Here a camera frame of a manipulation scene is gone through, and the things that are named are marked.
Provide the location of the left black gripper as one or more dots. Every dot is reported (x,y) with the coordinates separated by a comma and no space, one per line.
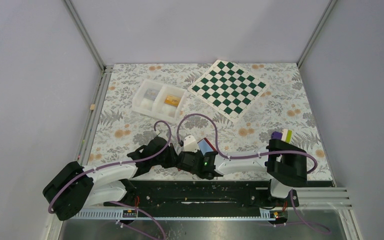
(173,154)

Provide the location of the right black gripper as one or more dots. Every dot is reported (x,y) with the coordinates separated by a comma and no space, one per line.
(199,152)

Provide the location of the red leather card holder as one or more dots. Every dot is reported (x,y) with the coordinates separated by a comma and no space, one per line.
(206,146)

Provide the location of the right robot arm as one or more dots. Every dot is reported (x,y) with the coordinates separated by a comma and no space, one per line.
(285,163)

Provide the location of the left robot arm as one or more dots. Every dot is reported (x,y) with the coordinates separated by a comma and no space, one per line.
(76,186)

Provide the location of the orange card box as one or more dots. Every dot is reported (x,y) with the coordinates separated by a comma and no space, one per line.
(172,100)

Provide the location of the white plastic divided tray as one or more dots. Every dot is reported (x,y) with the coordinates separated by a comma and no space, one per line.
(158,109)

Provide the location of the green white chessboard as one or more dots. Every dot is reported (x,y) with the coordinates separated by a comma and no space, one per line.
(229,89)

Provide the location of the purple white green block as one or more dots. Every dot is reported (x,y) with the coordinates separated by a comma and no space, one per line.
(285,135)

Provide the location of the small wooden block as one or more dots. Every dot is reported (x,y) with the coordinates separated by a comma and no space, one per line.
(92,107)

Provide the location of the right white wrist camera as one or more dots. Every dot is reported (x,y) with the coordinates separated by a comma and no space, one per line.
(189,144)

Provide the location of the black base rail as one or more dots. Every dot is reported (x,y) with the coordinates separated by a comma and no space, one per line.
(203,198)

